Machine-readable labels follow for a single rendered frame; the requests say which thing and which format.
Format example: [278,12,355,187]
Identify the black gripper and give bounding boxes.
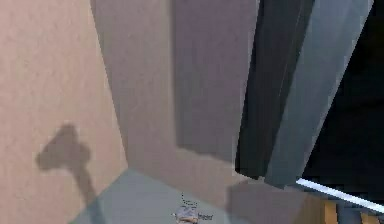
[173,204,200,224]

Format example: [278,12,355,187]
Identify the orange wooden furniture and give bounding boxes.
[321,199,382,224]

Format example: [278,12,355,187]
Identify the white bar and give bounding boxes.
[295,177,384,214]

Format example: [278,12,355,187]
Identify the grey room door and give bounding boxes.
[234,0,375,188]

